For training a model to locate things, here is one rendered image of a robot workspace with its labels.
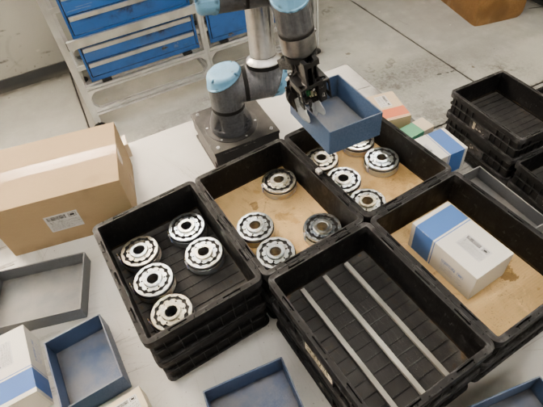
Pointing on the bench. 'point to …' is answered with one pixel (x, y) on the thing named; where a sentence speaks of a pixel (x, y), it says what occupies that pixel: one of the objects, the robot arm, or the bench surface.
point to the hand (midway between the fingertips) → (309, 115)
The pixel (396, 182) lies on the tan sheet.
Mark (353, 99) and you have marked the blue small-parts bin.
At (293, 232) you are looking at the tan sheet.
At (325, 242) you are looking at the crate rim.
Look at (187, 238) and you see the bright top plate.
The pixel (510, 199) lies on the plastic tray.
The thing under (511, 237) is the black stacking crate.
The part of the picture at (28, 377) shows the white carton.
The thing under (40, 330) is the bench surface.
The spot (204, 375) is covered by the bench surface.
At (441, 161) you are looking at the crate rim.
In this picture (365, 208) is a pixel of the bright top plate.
